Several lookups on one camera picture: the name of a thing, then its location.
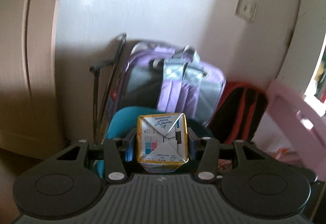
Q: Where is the yellow drink carton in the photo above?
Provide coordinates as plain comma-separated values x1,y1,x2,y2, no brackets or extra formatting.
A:
137,113,189,173

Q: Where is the teal plastic trash bin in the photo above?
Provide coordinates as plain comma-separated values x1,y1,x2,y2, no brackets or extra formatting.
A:
92,106,215,180

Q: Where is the black orange backpack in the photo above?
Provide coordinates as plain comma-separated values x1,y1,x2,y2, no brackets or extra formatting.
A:
208,81,269,144

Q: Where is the purple grey backpack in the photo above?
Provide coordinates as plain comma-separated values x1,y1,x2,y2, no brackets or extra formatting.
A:
106,41,226,127

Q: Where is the black folded stand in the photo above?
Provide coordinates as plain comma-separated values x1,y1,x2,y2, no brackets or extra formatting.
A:
89,33,127,144

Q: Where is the beige wooden door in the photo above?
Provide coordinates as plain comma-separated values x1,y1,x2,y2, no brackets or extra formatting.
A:
1,0,64,159

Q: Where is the wall power socket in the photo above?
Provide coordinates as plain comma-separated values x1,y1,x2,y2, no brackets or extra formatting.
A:
235,0,258,23

